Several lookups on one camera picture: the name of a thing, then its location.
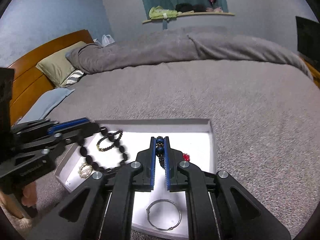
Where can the striped pillow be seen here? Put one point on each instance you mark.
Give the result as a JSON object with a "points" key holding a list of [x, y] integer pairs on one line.
{"points": [[73, 78]]}

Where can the white plastic bag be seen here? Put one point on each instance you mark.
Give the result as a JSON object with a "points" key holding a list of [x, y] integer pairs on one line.
{"points": [[107, 40]]}

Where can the black television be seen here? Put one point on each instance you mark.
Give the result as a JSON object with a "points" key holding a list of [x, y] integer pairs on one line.
{"points": [[308, 37]]}

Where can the person's left hand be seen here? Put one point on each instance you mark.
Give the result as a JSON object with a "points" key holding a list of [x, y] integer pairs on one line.
{"points": [[28, 196]]}

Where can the shallow grey cardboard box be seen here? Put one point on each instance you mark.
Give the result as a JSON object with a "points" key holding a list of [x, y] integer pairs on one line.
{"points": [[197, 142]]}

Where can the olive pillow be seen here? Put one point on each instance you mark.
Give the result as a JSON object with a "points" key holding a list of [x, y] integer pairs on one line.
{"points": [[57, 65]]}

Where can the silver bangle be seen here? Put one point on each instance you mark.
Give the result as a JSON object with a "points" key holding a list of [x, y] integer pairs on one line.
{"points": [[162, 200]]}

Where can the grey duvet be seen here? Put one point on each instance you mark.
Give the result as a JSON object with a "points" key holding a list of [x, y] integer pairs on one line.
{"points": [[175, 47]]}

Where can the green cloth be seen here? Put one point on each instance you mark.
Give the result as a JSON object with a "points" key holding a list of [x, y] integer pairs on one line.
{"points": [[160, 13]]}

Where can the pink cloth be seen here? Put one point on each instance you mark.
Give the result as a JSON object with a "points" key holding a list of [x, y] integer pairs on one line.
{"points": [[216, 9]]}

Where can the wooden window sill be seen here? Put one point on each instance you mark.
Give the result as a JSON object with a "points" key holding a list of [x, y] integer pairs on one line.
{"points": [[200, 16]]}

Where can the red bead charm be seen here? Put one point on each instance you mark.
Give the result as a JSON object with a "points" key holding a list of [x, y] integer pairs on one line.
{"points": [[186, 157]]}

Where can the wooden television stand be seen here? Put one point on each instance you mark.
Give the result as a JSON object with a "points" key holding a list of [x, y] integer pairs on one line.
{"points": [[313, 72]]}

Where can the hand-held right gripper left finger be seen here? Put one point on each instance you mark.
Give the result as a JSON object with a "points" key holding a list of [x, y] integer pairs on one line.
{"points": [[153, 166]]}

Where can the black cloth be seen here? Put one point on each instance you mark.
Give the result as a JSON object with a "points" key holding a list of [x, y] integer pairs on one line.
{"points": [[186, 7]]}

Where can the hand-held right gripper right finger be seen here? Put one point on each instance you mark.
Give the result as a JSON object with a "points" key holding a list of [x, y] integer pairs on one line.
{"points": [[167, 167]]}

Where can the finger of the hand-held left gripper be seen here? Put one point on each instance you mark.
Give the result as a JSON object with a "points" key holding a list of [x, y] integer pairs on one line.
{"points": [[67, 125], [72, 136]]}

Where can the light blue blanket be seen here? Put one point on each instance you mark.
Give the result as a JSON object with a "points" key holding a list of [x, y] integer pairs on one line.
{"points": [[47, 102]]}

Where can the wooden headboard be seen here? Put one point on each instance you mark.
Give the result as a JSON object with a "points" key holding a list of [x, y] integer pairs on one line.
{"points": [[32, 80]]}

